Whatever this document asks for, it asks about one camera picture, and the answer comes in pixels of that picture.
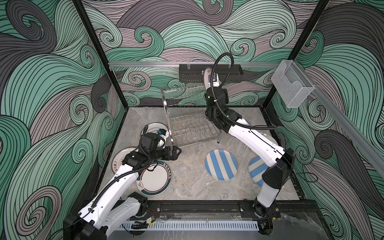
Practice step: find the green red rimmed plate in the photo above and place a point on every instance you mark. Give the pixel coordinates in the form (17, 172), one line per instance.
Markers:
(155, 179)

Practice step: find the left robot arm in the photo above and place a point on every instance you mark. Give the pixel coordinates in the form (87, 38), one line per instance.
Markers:
(102, 216)

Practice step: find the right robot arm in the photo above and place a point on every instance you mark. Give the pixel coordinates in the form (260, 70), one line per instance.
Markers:
(279, 160)

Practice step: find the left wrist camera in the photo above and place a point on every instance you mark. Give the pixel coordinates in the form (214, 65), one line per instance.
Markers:
(155, 140)

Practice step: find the clear acrylic wall holder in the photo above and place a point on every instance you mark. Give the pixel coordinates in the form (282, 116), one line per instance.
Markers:
(292, 83)

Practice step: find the white slotted cable duct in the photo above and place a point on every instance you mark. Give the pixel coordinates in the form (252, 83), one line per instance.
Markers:
(251, 226)

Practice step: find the blue striped plate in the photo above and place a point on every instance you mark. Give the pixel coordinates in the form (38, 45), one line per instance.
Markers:
(221, 165)
(256, 169)

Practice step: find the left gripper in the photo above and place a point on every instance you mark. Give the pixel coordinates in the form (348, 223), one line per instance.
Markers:
(173, 155)

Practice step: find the orange sunburst plate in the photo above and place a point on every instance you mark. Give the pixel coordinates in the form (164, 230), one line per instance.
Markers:
(119, 157)
(206, 77)

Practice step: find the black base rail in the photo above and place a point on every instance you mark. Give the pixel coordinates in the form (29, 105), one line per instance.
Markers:
(245, 207)

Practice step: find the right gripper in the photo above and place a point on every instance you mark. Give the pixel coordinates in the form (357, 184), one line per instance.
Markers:
(210, 94)

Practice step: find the steel wire dish rack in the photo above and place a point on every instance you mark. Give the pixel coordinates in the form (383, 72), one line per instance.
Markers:
(185, 109)

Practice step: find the cream floral plate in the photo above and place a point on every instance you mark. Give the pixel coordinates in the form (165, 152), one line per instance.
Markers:
(269, 137)

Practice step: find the white plate black outline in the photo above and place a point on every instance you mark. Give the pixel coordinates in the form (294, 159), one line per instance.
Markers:
(156, 129)

